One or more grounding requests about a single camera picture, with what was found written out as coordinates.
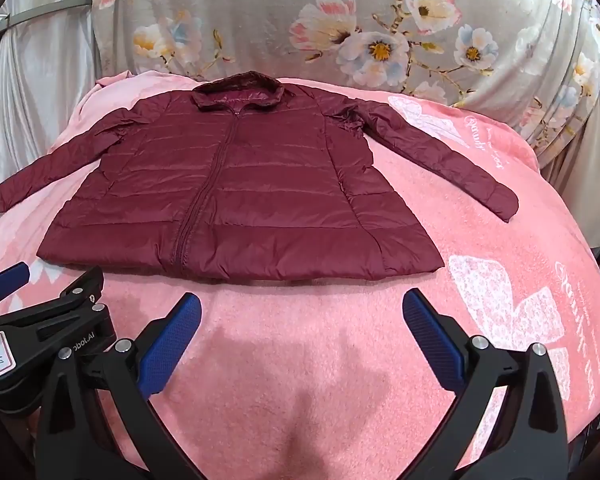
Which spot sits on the silver satin cloth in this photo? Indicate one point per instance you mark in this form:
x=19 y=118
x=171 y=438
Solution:
x=45 y=90

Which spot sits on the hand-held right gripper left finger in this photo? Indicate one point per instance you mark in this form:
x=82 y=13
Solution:
x=172 y=342

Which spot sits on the maroon puffer jacket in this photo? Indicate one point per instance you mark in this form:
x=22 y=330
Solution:
x=240 y=200

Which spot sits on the pink printed blanket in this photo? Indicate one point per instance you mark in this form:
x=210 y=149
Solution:
x=330 y=360

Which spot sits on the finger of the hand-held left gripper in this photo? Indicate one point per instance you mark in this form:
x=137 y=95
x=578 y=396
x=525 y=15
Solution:
x=11 y=277
x=65 y=305

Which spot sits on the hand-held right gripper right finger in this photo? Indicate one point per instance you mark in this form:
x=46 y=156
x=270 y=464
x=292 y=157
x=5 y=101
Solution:
x=432 y=340

